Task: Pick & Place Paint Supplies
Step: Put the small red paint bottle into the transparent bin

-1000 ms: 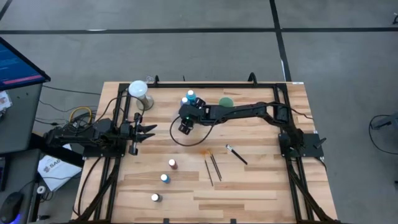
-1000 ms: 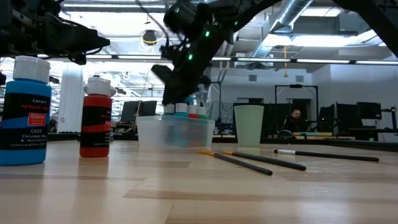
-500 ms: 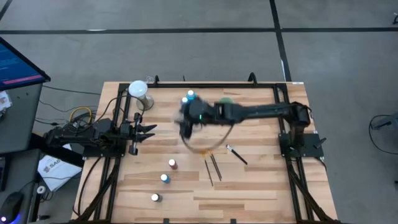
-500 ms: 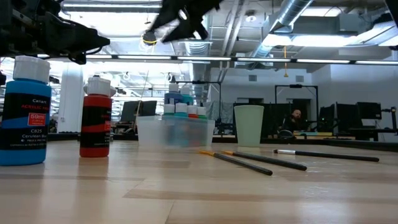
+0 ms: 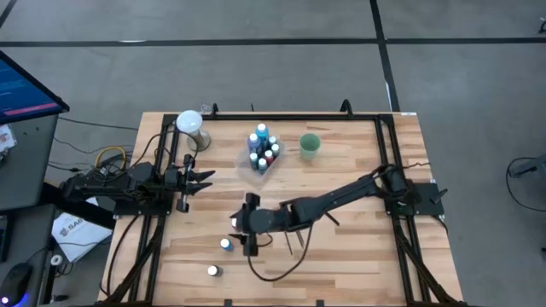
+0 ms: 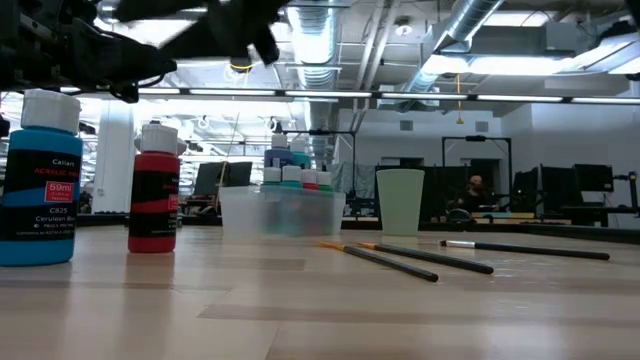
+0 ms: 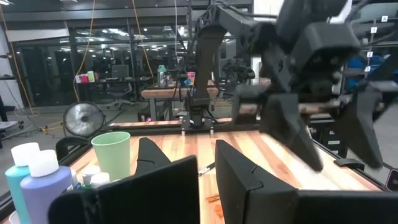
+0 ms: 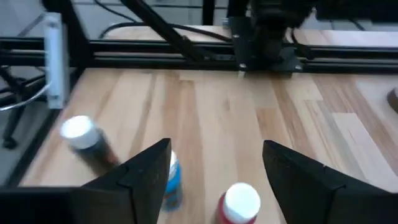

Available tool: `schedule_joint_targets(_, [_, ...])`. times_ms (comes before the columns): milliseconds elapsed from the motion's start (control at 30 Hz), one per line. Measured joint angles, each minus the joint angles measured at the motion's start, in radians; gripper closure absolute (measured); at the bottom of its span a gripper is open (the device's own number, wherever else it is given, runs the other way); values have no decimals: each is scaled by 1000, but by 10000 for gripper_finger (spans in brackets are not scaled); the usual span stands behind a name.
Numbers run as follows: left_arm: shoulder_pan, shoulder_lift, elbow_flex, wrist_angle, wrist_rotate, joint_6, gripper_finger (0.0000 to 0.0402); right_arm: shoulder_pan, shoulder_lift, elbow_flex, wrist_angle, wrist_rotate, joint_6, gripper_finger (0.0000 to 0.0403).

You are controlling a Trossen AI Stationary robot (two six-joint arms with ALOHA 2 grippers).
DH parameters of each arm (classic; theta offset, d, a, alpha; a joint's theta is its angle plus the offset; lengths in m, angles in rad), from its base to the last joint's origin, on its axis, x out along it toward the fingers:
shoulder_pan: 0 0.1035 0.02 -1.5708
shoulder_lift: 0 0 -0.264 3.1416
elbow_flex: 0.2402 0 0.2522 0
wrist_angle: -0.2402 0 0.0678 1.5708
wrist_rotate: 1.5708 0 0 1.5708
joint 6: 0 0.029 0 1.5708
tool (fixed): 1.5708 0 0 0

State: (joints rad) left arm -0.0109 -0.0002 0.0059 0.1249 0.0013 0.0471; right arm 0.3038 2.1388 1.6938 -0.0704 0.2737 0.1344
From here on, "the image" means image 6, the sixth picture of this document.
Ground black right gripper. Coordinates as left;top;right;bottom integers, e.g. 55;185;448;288
209;0;291;66

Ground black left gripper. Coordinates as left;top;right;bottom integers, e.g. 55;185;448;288
44;14;177;104

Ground small dark red paint bottle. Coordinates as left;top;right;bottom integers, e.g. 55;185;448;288
127;122;182;254

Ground small teal paint bottle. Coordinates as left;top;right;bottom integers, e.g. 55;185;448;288
281;165;303;234

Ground cerulean blue paint bottle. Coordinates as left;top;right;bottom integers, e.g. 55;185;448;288
0;88;84;267

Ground small green paint bottle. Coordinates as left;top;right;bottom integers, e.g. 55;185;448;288
316;170;334;234

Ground orange fan paint brush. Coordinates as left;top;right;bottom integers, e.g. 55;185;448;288
319;241;440;283

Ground small paint bottles in container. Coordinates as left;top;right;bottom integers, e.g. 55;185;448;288
282;128;357;211

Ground thin orange tip paint brush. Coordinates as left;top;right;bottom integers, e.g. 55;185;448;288
357;241;495;276

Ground white building pillar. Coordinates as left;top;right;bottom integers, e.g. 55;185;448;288
92;99;137;215

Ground dark background monitor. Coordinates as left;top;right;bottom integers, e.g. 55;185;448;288
193;160;254;197

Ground clear plastic container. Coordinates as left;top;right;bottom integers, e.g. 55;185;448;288
218;185;347;238

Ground green plastic cup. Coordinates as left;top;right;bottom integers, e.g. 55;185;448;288
375;168;426;237

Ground ceiling light panel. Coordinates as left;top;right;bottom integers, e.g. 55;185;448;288
422;49;640;76

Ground person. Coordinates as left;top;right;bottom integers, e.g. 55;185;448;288
457;174;496;214

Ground black background monitor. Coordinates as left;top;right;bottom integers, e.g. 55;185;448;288
541;165;574;207
573;163;615;194
512;168;540;201

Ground black brush silver ferrule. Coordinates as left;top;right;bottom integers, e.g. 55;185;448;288
439;239;611;262

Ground silver ceiling duct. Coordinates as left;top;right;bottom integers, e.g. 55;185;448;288
287;0;341;91
399;0;506;94

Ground yellow hanging cord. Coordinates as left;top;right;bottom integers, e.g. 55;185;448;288
454;73;465;126

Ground black background station frame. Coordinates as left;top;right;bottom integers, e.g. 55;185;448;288
441;134;513;221

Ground black aluminium table frame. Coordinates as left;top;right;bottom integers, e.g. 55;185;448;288
74;212;640;246

